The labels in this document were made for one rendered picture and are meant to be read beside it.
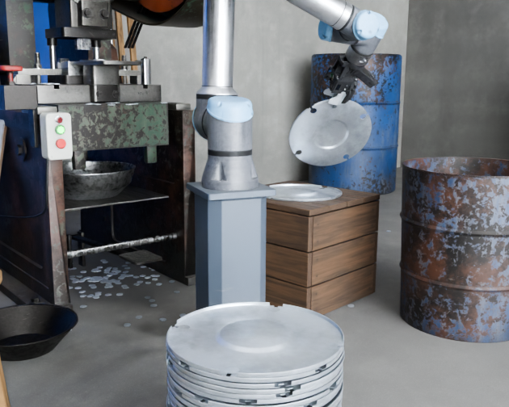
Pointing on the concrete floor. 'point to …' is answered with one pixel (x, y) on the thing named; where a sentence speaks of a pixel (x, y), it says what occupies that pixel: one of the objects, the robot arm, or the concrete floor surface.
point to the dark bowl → (31, 329)
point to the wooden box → (321, 250)
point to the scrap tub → (464, 248)
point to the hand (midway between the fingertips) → (335, 103)
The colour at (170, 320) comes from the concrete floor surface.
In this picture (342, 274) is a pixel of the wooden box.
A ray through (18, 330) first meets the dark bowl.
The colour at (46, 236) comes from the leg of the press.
